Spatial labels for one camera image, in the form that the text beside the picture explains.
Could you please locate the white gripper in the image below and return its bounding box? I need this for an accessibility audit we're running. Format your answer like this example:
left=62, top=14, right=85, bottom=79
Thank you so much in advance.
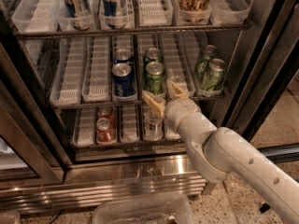
left=142, top=79, right=201, bottom=132

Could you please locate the green soda can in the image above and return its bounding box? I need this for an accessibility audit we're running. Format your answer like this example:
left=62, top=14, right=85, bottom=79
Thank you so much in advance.
left=143, top=47, right=164, bottom=66
left=145, top=62, right=164, bottom=95

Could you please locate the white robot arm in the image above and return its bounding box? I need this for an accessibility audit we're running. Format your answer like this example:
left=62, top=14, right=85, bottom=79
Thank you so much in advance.
left=142, top=80, right=299, bottom=224

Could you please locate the front right green can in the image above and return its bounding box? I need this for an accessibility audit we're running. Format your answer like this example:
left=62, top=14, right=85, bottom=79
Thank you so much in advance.
left=200, top=58, right=227, bottom=91

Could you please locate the front blue pepsi can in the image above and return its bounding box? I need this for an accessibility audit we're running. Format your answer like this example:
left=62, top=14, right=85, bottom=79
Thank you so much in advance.
left=112, top=63, right=135, bottom=97

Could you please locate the blue pepsi can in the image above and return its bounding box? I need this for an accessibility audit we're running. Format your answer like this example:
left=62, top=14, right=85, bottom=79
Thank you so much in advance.
left=112, top=63, right=135, bottom=97
left=113, top=49, right=134, bottom=66

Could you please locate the rear right green can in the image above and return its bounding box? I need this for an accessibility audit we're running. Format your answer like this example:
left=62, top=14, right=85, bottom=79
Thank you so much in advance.
left=194, top=45, right=218, bottom=81

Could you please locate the rear blue pepsi can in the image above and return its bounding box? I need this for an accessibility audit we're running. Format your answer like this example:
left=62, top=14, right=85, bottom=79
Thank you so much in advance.
left=113, top=49, right=134, bottom=66

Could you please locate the rear red soda can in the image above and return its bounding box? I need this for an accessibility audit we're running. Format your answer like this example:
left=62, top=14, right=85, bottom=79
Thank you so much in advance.
left=97, top=105, right=115, bottom=122

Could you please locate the red soda can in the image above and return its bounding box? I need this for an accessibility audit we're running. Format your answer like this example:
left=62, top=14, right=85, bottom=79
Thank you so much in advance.
left=97, top=105, right=115, bottom=122
left=96, top=118, right=116, bottom=143

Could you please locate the front red soda can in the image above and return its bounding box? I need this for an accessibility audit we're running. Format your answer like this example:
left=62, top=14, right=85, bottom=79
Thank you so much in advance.
left=96, top=118, right=116, bottom=143

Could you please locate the open fridge glass door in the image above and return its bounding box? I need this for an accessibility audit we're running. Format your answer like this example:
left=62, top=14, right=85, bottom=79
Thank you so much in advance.
left=211, top=0, right=299, bottom=142

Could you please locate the gold lacroix can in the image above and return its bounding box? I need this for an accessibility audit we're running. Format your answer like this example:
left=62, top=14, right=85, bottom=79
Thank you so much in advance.
left=177, top=0, right=211, bottom=23

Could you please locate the stainless steel fridge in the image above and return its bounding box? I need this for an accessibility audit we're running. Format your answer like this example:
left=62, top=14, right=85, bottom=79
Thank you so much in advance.
left=0, top=0, right=299, bottom=215

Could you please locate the clear plastic water bottle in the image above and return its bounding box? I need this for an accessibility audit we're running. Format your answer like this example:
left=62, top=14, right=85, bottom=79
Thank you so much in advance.
left=145, top=110, right=163, bottom=141

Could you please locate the clear plastic bin on floor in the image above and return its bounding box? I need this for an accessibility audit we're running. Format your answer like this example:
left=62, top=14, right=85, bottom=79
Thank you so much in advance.
left=93, top=193, right=195, bottom=224

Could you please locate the black tripod leg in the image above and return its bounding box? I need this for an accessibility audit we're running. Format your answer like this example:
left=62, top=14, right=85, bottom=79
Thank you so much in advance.
left=260, top=203, right=271, bottom=213

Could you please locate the small clear container corner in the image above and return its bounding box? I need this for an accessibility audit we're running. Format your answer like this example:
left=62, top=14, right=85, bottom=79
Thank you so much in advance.
left=0, top=211, right=21, bottom=224

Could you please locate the middle wire shelf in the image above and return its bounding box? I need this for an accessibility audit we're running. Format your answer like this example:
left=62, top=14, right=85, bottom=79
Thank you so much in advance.
left=50, top=91, right=226, bottom=109

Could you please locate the wire shelf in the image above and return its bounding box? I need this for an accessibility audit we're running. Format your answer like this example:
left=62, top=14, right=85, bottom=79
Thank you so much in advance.
left=15, top=21, right=252, bottom=40
left=50, top=91, right=226, bottom=109

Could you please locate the top wire shelf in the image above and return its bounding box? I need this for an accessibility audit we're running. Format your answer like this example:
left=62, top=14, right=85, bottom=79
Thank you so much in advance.
left=15, top=21, right=252, bottom=40

